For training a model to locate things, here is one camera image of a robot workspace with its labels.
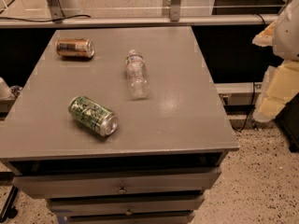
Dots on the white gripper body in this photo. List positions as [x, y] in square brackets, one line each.
[287, 34]

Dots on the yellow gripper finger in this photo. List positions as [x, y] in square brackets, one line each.
[280, 84]
[264, 38]

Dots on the green soda can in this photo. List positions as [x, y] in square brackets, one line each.
[93, 116]

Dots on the brown soda can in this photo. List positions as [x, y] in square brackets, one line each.
[75, 47]

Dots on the grey drawer cabinet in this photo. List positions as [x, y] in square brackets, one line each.
[181, 123]

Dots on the clear plastic water bottle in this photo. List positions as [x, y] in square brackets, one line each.
[137, 75]

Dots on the top grey drawer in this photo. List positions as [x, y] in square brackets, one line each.
[118, 183]

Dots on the grey drawer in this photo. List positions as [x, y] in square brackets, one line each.
[118, 183]
[126, 205]
[180, 217]

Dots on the middle grey drawer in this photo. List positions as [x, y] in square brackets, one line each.
[126, 205]

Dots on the bottom grey drawer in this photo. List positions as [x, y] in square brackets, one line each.
[180, 217]

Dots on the white object at left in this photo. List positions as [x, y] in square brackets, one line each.
[5, 91]

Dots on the black stand leg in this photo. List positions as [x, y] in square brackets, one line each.
[9, 210]

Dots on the metal frame rail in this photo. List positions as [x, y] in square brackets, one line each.
[84, 22]

